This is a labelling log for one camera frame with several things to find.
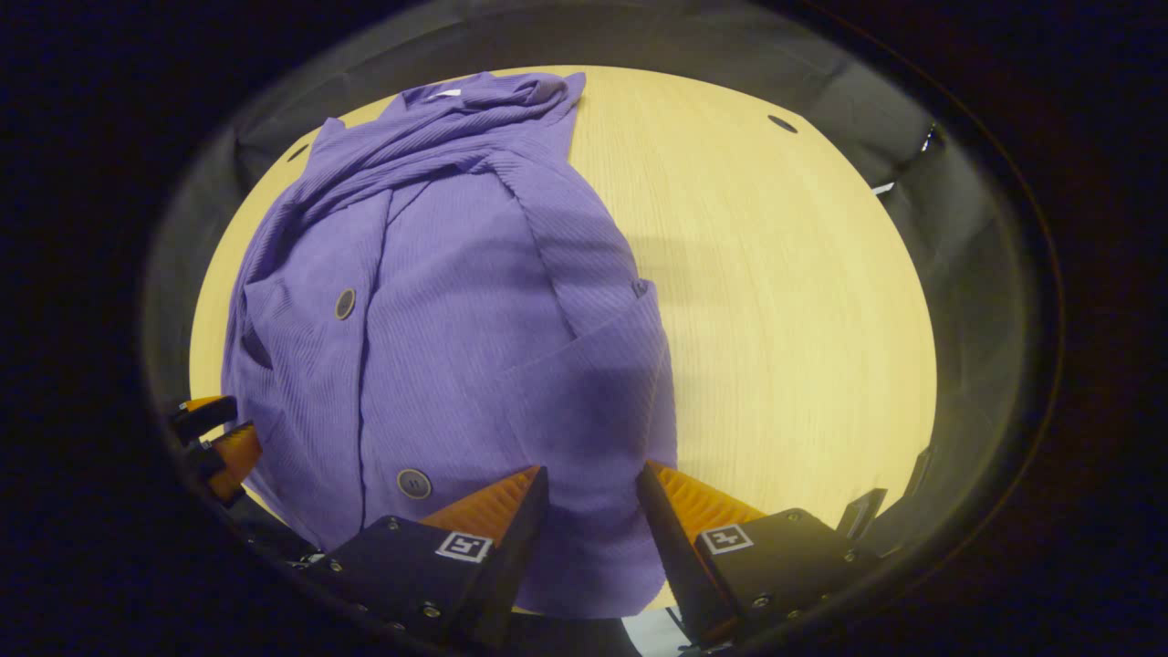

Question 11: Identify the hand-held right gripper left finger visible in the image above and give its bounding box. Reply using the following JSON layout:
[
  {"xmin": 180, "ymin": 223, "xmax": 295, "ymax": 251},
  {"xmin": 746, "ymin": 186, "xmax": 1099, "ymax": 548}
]
[{"xmin": 301, "ymin": 465, "xmax": 550, "ymax": 653}]

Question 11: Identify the black backdrop cloth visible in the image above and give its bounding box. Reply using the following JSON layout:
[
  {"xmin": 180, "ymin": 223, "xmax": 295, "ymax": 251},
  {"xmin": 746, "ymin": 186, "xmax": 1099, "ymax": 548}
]
[{"xmin": 141, "ymin": 0, "xmax": 1064, "ymax": 594}]

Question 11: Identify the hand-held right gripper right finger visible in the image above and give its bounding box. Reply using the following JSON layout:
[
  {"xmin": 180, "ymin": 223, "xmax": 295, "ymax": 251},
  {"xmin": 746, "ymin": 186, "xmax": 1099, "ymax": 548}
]
[{"xmin": 636, "ymin": 460, "xmax": 881, "ymax": 651}]

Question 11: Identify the purple button shirt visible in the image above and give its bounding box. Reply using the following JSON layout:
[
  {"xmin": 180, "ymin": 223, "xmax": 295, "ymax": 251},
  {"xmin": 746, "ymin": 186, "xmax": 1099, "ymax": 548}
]
[{"xmin": 222, "ymin": 71, "xmax": 681, "ymax": 621}]

